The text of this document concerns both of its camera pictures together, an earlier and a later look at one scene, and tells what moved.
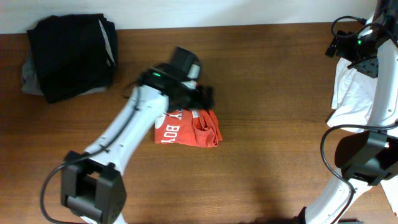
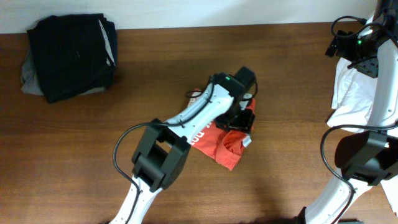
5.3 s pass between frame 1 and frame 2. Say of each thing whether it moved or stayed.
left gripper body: moved
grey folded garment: stayed
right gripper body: stayed
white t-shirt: stayed
